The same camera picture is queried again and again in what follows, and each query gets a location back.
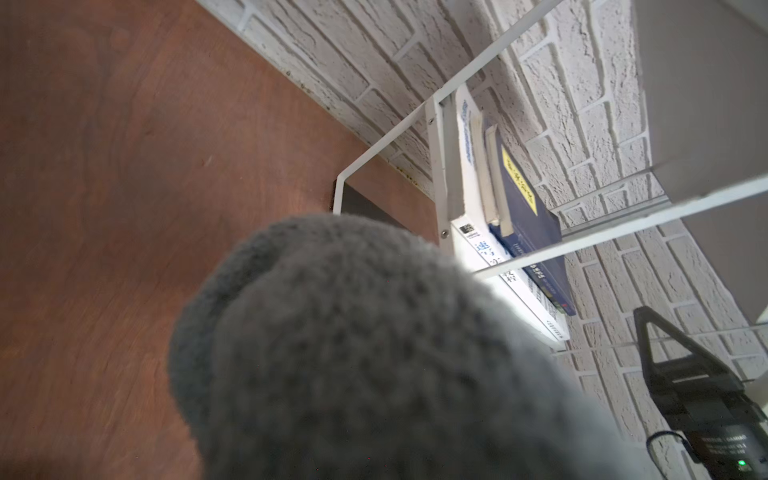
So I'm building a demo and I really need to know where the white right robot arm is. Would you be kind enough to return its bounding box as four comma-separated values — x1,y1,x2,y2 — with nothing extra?
633,306,767,479

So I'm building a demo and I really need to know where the white metal bookshelf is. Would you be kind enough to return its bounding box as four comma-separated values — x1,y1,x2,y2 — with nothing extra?
332,0,768,349

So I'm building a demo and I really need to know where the grey and pink cloth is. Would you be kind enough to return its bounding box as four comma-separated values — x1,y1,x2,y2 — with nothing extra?
168,214,644,479

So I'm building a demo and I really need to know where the dark blue book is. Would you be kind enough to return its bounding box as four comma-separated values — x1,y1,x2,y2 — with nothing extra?
485,125,576,316

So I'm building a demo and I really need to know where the white book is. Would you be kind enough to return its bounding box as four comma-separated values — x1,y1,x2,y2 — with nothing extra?
443,85,570,349

